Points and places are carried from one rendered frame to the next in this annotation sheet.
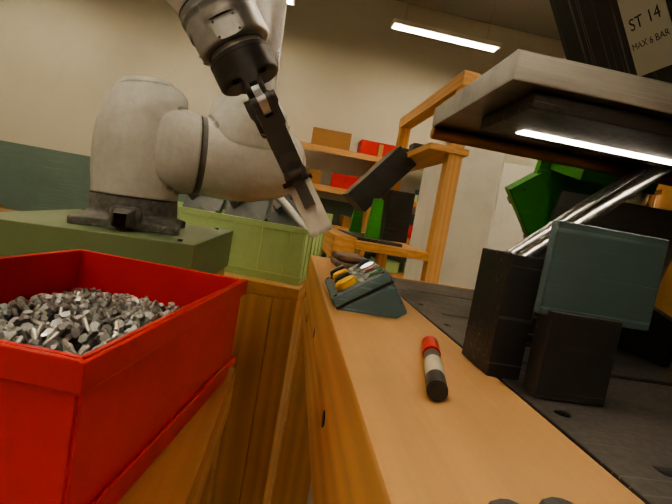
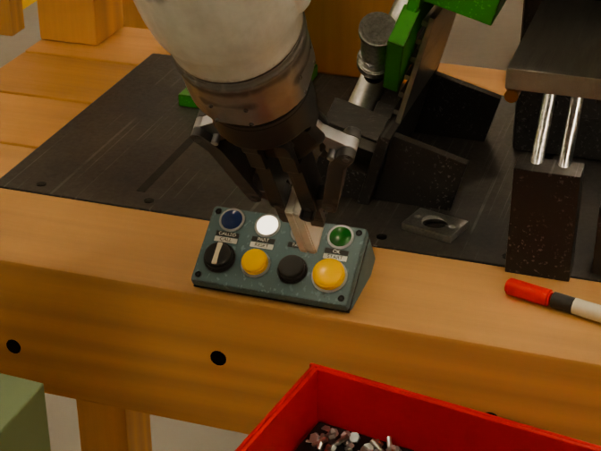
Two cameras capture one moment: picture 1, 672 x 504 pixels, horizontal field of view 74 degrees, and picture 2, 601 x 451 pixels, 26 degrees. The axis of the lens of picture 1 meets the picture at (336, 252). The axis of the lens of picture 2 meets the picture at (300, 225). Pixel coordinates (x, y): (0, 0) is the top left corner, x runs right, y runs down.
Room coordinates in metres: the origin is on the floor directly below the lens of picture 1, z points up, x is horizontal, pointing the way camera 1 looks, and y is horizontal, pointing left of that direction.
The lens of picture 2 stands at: (0.18, 0.90, 1.51)
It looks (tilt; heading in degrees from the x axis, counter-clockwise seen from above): 28 degrees down; 294
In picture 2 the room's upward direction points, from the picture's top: straight up
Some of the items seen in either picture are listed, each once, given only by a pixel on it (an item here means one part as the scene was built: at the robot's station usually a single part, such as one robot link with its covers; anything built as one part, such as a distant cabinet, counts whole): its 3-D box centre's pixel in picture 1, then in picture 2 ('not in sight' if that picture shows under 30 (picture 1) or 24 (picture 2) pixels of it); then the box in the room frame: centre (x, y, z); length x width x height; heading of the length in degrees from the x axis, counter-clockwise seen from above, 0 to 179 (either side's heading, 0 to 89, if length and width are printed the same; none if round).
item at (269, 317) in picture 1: (198, 370); not in sight; (1.53, 0.40, 0.39); 0.68 x 0.52 x 0.79; 86
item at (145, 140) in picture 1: (147, 139); not in sight; (0.86, 0.39, 1.09); 0.18 x 0.16 x 0.22; 115
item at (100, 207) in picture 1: (132, 211); not in sight; (0.84, 0.39, 0.95); 0.22 x 0.18 x 0.06; 16
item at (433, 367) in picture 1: (432, 363); (574, 305); (0.36, -0.09, 0.91); 0.13 x 0.02 x 0.02; 171
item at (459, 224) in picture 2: not in sight; (435, 225); (0.53, -0.20, 0.90); 0.06 x 0.04 x 0.01; 171
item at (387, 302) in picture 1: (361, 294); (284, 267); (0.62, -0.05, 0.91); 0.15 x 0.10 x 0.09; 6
